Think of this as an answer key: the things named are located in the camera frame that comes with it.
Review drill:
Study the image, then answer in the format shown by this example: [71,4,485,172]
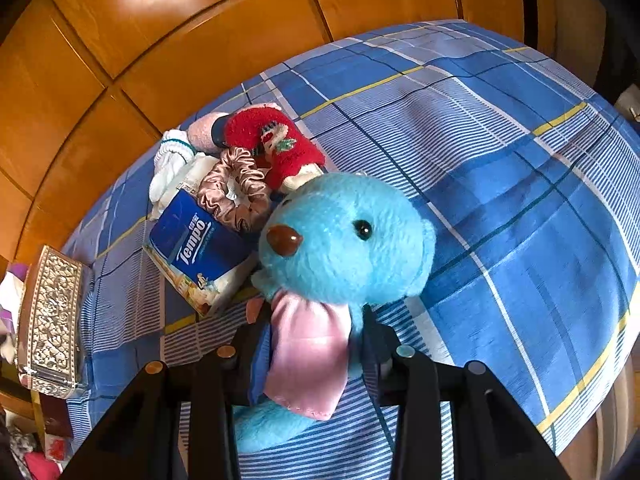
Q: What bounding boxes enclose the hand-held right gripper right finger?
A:
[359,304,571,480]

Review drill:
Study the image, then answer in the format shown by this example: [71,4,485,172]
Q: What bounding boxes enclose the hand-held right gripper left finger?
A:
[60,321,275,480]

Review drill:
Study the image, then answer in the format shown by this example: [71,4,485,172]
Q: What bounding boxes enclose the blue teddy bear plush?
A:
[232,172,438,453]

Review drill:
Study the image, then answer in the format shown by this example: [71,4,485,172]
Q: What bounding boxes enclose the red fuzzy sock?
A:
[223,105,327,193]

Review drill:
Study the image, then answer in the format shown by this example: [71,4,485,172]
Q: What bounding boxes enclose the blue tissue pack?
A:
[144,191,258,318]

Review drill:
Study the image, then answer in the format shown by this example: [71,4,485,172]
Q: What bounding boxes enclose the pink satin scrunchie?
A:
[196,146,272,233]

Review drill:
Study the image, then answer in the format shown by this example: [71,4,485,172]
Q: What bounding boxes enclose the white plastic packet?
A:
[170,152,221,202]

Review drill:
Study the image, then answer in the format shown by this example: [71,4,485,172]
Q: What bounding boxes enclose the silver ornate box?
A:
[16,245,88,400]

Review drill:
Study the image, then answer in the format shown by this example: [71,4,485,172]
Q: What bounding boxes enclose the pink fuzzy sock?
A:
[186,101,281,153]

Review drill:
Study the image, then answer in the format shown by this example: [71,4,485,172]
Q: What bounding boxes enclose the blue plaid bed sheet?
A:
[60,19,640,480]

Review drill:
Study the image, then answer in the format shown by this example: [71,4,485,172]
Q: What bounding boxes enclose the pink cloth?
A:
[24,451,62,480]

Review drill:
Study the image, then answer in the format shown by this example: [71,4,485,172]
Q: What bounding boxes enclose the white cloth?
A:
[0,275,26,323]

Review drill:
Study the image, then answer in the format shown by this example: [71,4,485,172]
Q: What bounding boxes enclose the wooden wardrobe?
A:
[0,0,558,266]

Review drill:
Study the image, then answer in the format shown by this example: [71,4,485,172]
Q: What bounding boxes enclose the white object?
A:
[615,86,640,124]

